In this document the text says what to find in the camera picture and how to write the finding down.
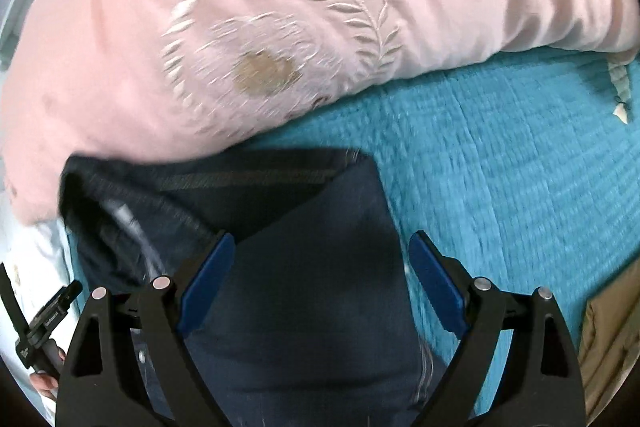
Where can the folded tan garment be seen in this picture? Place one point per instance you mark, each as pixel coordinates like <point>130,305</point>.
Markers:
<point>610,357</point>

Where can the dark navy jeans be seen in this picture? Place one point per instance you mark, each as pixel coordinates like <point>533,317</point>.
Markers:
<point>310,307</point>

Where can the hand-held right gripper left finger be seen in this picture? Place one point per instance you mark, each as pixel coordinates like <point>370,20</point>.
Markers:
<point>207,282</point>

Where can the pink quilt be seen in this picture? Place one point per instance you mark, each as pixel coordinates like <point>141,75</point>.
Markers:
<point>350,32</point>

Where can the teal quilted bed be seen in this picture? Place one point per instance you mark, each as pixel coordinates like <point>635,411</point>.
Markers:
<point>500,182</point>

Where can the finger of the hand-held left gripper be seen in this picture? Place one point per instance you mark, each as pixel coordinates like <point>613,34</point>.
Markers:
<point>57,304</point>
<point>12,302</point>

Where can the white pillow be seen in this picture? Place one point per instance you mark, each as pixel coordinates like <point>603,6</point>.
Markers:
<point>30,247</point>

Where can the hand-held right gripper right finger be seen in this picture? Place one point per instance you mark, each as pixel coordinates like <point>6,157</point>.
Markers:
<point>435,287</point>

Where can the person's left hand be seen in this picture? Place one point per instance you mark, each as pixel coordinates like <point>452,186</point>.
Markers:
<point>45,384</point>

